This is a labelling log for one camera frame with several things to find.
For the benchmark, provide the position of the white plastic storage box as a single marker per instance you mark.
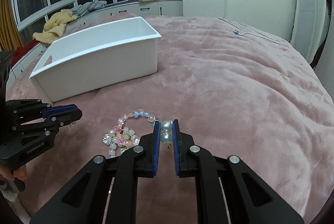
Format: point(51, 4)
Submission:
point(96, 57)

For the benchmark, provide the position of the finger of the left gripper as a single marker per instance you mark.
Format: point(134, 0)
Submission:
point(64, 110)
point(60, 121)

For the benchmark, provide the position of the grey folded clothes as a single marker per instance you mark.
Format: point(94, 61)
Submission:
point(83, 9)

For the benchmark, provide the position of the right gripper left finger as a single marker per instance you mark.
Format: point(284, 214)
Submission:
point(104, 190)

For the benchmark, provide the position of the silver pearl shell earring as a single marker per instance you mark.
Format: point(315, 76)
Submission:
point(166, 131)

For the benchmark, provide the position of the pink fuzzy bed blanket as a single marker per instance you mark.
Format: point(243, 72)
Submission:
point(236, 95)

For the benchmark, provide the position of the person's left hand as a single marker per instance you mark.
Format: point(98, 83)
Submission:
point(20, 173)

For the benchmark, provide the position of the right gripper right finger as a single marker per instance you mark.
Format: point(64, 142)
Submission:
point(227, 189)

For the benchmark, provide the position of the yellow plush toy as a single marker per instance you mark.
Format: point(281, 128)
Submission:
point(55, 27)

